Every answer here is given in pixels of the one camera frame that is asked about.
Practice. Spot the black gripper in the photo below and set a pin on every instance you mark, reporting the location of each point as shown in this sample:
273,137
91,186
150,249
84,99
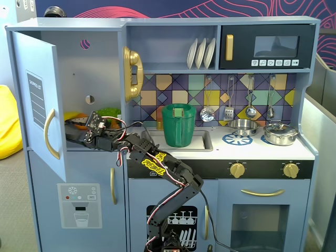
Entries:
83,136

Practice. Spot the orange toy fruit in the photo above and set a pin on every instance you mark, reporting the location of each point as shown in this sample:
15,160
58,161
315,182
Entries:
82,126

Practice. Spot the yellow beanbag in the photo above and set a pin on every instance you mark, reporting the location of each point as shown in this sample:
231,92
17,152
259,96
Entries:
8,123

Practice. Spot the green bumpy toy vegetable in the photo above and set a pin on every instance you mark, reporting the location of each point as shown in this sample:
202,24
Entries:
110,112

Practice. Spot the blue dishwasher print cabinet door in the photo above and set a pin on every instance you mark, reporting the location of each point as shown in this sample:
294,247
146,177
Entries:
139,194

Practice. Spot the black toy microwave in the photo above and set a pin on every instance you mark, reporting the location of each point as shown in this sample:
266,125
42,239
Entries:
241,52

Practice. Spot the small wrist camera board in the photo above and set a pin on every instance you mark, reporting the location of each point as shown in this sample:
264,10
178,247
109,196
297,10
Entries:
96,121

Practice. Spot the grey switch panel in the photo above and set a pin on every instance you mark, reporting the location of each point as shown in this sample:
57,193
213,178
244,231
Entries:
25,10

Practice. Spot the gold toy telephone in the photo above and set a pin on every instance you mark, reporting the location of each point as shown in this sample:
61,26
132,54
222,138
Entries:
131,56

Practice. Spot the steel toy ladle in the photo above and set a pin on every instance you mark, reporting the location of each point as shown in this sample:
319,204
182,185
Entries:
250,112

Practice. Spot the gold stove knob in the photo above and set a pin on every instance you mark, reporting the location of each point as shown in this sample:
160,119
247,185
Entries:
237,170
290,170

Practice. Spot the blue ice dispenser cabinet door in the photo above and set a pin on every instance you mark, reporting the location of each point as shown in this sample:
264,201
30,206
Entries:
86,170

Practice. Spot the white toy plate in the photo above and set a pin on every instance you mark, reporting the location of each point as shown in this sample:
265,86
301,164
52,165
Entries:
210,53
200,53
191,53

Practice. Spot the gold toy faucet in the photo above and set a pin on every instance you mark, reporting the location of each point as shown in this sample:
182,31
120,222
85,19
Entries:
159,125

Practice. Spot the blue shopping list cabinet door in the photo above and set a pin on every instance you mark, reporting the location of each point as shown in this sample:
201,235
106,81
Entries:
31,57

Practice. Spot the steel toy spatula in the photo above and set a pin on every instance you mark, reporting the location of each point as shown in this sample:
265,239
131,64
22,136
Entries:
229,113

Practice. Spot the steel toy spoon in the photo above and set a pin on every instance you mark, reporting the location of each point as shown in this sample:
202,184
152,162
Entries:
271,112

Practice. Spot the open steel toy pot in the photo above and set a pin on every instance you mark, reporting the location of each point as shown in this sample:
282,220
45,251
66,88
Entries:
244,128

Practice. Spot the steel toy skimmer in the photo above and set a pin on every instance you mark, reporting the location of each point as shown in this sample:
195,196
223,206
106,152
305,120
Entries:
207,115

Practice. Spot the black round helmet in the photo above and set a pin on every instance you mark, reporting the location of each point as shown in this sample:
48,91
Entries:
54,11

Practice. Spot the blue toy play kitchen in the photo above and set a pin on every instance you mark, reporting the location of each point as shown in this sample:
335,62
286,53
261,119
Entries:
168,21

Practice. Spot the orange toy carrot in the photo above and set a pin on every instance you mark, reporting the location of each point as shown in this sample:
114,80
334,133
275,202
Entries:
114,124

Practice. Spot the green plastic pitcher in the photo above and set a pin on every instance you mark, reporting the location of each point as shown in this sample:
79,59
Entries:
178,131

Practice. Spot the grey toy sink basin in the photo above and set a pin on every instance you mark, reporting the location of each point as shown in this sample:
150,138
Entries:
204,141

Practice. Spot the steel toy pot with lid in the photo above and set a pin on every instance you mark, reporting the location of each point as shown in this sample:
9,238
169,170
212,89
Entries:
281,137

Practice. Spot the blue oven door with window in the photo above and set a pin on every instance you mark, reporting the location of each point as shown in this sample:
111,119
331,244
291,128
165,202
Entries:
225,199

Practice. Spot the yellow toy food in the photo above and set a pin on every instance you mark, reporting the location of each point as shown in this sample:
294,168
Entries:
71,115

